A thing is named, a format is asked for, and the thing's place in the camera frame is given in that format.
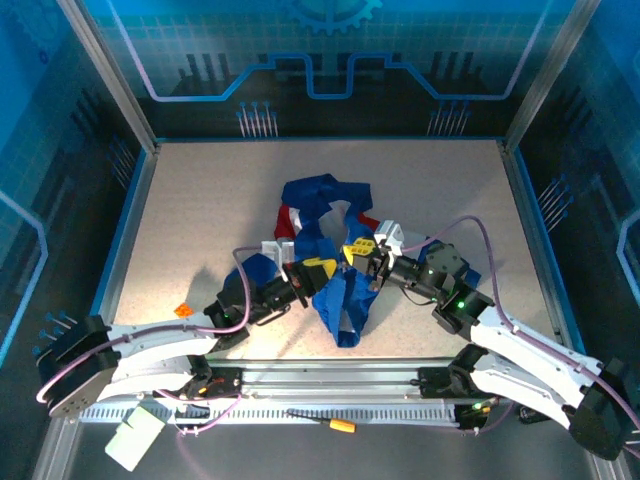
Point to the small orange tag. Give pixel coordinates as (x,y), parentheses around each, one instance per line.
(183,310)

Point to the pale green paper block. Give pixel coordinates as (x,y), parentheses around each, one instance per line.
(135,437)

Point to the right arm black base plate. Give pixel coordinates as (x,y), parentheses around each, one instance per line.
(432,382)

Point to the aluminium mounting rail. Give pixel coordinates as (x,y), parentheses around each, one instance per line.
(325,380)

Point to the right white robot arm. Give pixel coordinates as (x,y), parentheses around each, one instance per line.
(525,350)

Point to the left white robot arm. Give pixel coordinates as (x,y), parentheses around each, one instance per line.
(160,340)

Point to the aluminium frame post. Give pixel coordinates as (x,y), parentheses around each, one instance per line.
(107,75)
(550,70)

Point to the blue white red jacket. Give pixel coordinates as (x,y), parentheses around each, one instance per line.
(345,305)

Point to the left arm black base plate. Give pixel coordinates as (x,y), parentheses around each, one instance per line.
(225,382)

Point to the flat black device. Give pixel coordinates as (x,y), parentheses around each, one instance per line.
(532,415)

